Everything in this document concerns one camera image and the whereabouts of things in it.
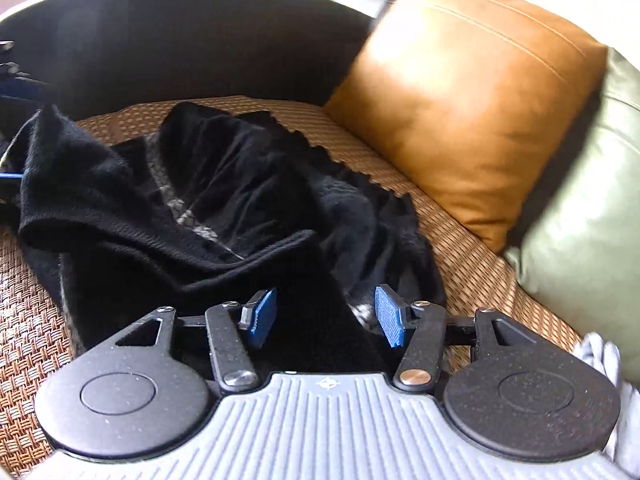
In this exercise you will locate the dark sofa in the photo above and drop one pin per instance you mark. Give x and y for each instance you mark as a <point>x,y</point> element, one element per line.
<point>200,35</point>

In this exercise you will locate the orange leather cushion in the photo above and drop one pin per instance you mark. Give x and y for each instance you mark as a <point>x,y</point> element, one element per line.
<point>465,100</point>

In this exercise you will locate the light grey cloth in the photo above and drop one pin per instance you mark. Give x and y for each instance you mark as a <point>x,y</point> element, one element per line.
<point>620,390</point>

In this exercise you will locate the woven rattan sofa mat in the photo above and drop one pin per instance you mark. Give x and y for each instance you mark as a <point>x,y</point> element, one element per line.
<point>45,310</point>

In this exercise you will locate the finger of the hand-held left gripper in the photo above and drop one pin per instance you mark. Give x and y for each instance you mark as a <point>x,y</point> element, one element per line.
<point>9,177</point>
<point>17,85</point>

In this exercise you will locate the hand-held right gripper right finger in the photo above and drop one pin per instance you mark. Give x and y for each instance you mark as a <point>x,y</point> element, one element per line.
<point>392,320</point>

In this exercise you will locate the green leather cushion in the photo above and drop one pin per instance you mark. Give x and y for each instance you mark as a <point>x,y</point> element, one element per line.
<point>590,220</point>

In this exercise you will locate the black knit sweater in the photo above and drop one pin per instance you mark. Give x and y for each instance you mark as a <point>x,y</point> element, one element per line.
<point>225,185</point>

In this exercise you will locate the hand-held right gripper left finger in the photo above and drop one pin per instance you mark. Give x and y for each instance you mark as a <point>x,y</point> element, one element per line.
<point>260,317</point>

